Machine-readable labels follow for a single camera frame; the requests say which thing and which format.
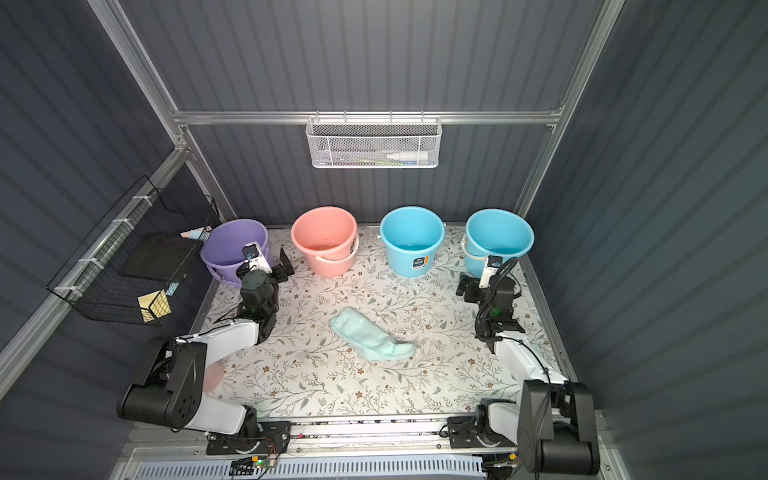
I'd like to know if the blue bucket with label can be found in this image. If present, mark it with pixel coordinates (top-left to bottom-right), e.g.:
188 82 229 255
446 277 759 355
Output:
379 206 446 278

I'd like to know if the light green cloth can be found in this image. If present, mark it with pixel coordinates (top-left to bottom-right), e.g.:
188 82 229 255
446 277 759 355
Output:
330 308 416 361

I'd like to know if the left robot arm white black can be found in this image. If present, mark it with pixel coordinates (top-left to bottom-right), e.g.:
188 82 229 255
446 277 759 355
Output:
116 243 295 436

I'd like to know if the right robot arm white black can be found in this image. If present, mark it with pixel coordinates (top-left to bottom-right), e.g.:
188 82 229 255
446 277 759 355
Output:
440 274 600 476

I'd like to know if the pink plastic bucket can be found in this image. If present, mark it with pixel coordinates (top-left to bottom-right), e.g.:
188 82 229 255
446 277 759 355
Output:
291 206 359 278

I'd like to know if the purple plastic bucket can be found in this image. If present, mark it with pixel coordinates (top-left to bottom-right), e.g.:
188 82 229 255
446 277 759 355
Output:
200 219 275 288

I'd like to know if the pastel card in basket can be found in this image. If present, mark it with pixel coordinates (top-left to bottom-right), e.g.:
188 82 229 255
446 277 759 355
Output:
180 226 212 243

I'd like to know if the floral patterned table mat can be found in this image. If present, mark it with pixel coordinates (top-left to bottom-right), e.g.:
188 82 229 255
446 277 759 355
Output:
164 224 571 420

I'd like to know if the white ventilation grille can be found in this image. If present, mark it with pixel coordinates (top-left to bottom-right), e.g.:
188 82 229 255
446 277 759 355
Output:
133 454 487 479

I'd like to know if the blue bucket white handle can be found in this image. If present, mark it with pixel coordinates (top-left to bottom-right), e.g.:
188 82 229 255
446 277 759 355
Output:
461 209 535 277

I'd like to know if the white wire wall basket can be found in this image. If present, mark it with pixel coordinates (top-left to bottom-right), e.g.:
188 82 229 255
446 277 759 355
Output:
305 117 443 169

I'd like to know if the black wire side basket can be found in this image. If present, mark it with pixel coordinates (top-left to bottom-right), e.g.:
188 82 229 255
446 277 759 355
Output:
47 174 220 327

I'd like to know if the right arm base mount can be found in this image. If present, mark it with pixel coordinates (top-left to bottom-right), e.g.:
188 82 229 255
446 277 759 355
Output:
444 415 516 450

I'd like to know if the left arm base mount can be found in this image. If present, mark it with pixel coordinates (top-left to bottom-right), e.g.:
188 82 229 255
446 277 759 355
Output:
205 421 292 456

